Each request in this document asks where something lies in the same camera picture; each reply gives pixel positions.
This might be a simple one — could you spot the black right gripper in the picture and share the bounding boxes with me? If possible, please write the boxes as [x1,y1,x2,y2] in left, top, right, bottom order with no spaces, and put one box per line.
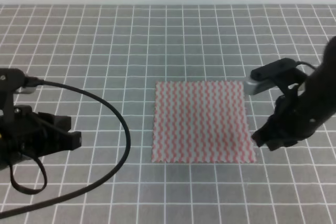
[251,87,316,152]

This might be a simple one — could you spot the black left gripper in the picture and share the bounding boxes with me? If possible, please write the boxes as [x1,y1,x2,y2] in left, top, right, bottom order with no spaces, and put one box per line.
[1,105,82,166]

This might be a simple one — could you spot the pink white wavy towel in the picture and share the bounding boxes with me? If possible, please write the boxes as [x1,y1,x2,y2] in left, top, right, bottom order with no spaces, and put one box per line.
[151,81,256,163]

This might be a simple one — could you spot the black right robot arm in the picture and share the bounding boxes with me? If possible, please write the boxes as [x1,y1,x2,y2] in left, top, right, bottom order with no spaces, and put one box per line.
[244,37,335,151]

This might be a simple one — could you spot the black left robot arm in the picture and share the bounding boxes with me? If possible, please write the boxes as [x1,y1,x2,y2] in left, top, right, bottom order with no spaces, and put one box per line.
[1,105,82,169]

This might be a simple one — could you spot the black left camera cable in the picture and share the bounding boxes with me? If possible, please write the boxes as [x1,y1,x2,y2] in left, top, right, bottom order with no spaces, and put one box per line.
[0,77,131,219]

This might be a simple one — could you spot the black camera cable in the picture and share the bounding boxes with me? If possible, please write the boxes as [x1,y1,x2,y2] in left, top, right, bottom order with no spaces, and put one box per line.
[295,61,320,71]
[0,77,131,219]

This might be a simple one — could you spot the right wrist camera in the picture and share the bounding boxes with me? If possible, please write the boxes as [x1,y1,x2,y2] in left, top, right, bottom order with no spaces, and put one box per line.
[244,58,308,95]

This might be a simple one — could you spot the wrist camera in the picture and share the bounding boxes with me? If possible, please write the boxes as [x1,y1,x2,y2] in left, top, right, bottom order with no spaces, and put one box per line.
[244,58,308,95]
[0,67,44,120]

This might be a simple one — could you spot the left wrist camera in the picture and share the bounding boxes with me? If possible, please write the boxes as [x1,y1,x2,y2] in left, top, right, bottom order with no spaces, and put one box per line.
[0,67,44,120]

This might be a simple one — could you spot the black right camera cable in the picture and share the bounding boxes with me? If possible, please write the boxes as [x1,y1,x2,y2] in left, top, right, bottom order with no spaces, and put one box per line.
[295,61,320,71]

